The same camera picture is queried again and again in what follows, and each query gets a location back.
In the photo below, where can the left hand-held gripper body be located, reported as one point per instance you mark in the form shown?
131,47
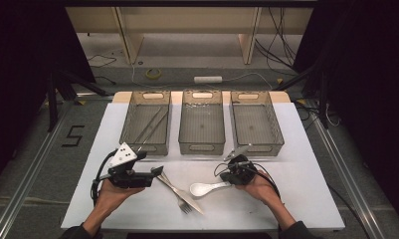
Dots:
130,179

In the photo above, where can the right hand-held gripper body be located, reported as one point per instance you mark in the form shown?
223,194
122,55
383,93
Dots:
240,172

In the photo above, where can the grey translucent plastic bin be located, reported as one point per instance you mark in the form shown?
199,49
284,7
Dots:
140,129
202,124
255,126

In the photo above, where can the white ceramic spoon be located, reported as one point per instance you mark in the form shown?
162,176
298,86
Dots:
198,189

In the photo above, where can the silver knife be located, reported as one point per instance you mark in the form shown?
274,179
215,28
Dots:
150,124

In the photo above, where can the metal table knife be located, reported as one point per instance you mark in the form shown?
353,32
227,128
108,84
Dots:
190,201

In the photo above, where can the person's left hand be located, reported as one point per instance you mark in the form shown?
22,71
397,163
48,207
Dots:
115,195

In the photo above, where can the person's right hand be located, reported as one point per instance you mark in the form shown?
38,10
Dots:
261,191

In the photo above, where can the white table mat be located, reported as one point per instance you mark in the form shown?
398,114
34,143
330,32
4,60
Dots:
227,212

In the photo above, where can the yellow tape roll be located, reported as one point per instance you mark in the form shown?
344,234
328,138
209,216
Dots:
153,70

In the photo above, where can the white power strip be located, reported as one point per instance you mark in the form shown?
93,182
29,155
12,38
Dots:
207,79

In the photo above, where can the black metal stand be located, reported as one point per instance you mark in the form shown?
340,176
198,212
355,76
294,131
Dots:
51,99
323,99

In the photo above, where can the black curtain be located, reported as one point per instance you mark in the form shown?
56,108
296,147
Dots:
21,83
369,83

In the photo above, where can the light wooden shelf unit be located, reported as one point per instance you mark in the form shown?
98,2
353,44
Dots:
187,20

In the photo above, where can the aluminium floor rail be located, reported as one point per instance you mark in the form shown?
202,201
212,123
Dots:
343,166
31,179

